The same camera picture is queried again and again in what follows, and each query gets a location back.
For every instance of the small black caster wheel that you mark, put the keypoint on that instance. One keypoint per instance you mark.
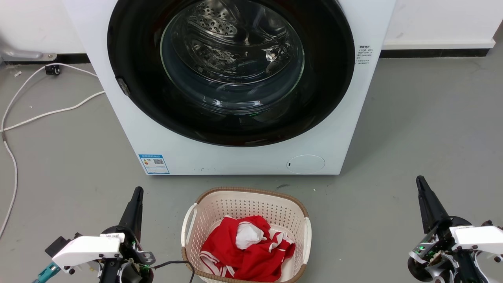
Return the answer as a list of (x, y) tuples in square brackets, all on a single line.
[(52, 70)]

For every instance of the round white filter cover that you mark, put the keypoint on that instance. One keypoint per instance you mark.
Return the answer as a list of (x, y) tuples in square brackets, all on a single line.
[(305, 164)]

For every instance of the perforated steel washer drum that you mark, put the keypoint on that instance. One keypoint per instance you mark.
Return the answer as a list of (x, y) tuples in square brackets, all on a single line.
[(220, 23)]

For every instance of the black round glass washer door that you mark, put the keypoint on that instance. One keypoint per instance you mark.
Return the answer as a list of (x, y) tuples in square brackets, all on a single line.
[(129, 39)]

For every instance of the white right wrist housing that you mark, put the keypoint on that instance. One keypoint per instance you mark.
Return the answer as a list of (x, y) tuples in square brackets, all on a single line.
[(479, 237)]

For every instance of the cream plastic laundry basket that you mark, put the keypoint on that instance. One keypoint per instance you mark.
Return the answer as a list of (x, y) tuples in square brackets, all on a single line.
[(243, 204)]

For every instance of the white front-load washing machine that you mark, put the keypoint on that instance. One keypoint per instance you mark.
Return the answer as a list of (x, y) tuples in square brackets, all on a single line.
[(235, 161)]

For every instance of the red garment with white stripes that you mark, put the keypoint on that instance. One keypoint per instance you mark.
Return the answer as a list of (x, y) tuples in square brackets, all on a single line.
[(251, 263)]

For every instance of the grey metal floor bracket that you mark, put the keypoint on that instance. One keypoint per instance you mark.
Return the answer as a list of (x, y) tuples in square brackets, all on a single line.
[(23, 54)]

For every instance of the black left wrist camera block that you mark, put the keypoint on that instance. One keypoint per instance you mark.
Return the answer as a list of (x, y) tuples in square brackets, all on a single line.
[(55, 247)]

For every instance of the small printed text sticker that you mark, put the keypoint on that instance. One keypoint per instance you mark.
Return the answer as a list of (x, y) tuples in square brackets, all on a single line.
[(363, 54)]

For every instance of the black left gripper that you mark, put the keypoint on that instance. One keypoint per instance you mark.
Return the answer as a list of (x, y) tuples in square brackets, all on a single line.
[(129, 267)]

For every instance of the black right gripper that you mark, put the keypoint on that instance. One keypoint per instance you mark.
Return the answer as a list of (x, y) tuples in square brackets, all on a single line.
[(440, 251)]

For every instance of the white crumpled cloth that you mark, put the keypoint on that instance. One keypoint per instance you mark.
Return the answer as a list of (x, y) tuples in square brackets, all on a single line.
[(247, 236)]

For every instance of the blue energy label sticker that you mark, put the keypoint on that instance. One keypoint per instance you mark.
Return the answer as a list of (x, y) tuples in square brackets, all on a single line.
[(154, 164)]

